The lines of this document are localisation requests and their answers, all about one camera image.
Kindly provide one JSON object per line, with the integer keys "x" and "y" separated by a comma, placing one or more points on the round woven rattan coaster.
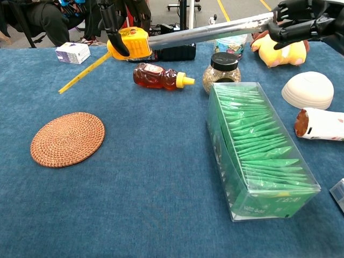
{"x": 67, "y": 139}

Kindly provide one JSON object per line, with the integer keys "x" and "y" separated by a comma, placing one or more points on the clear box of green sachets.
{"x": 258, "y": 139}

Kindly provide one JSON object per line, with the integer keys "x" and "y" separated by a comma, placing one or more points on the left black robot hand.
{"x": 110, "y": 24}

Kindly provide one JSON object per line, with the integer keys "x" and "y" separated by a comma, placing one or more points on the white printed drink bottle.
{"x": 322, "y": 123}

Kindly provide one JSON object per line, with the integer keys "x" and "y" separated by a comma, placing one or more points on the small purple white box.
{"x": 339, "y": 194}

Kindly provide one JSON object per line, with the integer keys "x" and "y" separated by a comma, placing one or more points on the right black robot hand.
{"x": 301, "y": 27}

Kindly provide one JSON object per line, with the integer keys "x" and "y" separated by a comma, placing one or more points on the black tripod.
{"x": 22, "y": 27}
{"x": 183, "y": 13}

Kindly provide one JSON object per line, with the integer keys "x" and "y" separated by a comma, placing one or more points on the yellow plush toy brown cape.
{"x": 285, "y": 55}

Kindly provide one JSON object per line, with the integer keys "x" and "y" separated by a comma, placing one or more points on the yellow tape measure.
{"x": 134, "y": 43}

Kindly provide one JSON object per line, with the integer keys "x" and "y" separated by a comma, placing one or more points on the small white clamp stand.
{"x": 213, "y": 20}

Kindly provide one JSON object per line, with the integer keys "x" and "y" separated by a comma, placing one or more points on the dark beverage plastic bottle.
{"x": 177, "y": 53}

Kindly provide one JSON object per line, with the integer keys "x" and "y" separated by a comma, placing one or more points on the clear jar of colourful clips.
{"x": 231, "y": 48}

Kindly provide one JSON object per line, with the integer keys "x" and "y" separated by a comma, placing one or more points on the small white purple carton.
{"x": 72, "y": 52}

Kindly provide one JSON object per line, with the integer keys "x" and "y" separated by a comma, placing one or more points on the black box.
{"x": 167, "y": 28}

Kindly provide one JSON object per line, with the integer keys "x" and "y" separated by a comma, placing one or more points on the glass spice jar black lid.
{"x": 224, "y": 61}

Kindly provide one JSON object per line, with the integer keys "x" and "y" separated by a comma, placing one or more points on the white sneaker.
{"x": 51, "y": 21}

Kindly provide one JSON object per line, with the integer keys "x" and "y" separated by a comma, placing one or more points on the beige upturned bowl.
{"x": 309, "y": 88}

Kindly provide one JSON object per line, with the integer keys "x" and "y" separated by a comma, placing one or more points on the bear-shaped honey bottle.
{"x": 153, "y": 78}

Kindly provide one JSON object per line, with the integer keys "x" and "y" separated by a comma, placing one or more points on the white frame pole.
{"x": 191, "y": 13}

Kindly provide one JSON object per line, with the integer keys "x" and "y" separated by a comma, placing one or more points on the blue table cloth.
{"x": 150, "y": 188}

